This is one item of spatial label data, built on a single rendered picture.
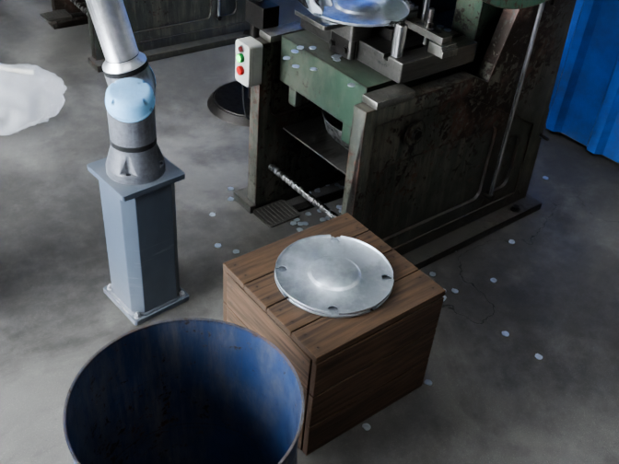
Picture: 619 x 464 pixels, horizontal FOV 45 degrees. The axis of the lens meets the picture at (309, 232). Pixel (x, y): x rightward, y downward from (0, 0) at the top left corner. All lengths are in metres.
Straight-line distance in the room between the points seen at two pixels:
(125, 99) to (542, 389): 1.34
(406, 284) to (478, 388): 0.43
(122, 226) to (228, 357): 0.59
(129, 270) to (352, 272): 0.64
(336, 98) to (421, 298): 0.66
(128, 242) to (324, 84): 0.71
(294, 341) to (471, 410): 0.60
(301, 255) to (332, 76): 0.55
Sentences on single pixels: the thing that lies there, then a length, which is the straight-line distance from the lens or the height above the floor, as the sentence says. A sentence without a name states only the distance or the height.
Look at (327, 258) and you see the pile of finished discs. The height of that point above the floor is 0.37.
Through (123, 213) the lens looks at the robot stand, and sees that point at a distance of 1.96.
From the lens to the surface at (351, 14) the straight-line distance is 2.10.
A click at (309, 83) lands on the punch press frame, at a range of 2.22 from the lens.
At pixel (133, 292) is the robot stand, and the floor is 0.10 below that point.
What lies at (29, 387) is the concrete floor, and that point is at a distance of 2.08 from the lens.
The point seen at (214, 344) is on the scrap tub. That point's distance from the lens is 1.54.
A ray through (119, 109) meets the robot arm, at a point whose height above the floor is 0.65.
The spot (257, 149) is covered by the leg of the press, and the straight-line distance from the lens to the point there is 2.44.
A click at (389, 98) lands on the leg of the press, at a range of 1.98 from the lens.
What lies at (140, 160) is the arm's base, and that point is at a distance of 1.91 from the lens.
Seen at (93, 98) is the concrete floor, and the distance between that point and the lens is 3.32.
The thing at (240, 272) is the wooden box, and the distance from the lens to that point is 1.80.
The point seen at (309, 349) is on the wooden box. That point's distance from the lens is 1.63.
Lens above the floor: 1.53
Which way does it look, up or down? 38 degrees down
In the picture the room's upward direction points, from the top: 5 degrees clockwise
